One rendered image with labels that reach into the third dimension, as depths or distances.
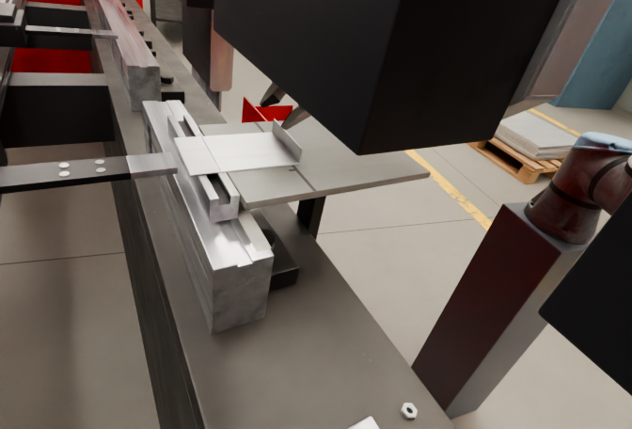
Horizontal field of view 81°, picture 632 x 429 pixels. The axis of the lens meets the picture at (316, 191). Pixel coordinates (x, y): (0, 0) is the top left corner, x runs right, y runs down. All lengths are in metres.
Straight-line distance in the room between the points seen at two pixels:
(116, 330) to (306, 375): 1.19
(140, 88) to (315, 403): 0.67
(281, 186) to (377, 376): 0.22
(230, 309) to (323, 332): 0.11
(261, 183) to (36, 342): 1.28
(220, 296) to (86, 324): 1.23
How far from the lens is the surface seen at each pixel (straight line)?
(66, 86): 0.99
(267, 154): 0.46
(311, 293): 0.47
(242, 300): 0.40
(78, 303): 1.66
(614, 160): 0.94
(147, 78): 0.85
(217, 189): 0.41
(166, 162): 0.43
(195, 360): 0.41
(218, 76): 0.35
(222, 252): 0.37
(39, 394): 1.48
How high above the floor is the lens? 1.22
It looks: 33 degrees down
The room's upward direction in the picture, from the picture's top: 12 degrees clockwise
